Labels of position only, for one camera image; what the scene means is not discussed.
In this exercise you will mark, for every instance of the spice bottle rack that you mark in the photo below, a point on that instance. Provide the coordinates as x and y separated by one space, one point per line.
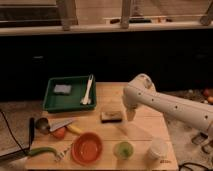
202 140

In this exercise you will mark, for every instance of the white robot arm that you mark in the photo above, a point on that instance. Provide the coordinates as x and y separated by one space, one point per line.
141 91

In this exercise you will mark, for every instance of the metal ladle black handle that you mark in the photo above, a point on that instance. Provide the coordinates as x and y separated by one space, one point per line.
42 125

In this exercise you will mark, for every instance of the grey sponge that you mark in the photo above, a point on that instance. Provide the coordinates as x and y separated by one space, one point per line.
62 89

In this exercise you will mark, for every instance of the orange tomato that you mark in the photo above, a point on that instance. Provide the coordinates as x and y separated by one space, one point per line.
59 133

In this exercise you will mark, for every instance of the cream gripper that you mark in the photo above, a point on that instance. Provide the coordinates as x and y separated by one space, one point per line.
130 114

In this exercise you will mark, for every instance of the red bowl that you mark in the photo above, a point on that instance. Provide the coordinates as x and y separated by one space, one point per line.
87 148

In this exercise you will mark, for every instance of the silver knife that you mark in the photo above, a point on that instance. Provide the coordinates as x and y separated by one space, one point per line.
59 124

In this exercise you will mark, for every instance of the white cup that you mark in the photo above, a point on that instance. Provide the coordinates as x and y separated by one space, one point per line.
158 149

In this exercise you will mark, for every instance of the green cup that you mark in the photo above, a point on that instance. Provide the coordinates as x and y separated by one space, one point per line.
123 150

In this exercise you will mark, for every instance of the brown chalkboard eraser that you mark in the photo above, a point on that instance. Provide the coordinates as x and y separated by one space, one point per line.
116 116

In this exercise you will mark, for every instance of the yellow banana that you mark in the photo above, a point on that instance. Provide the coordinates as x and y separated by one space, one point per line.
74 129

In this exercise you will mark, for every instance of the green plastic tray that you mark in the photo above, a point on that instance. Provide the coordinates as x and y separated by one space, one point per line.
60 102

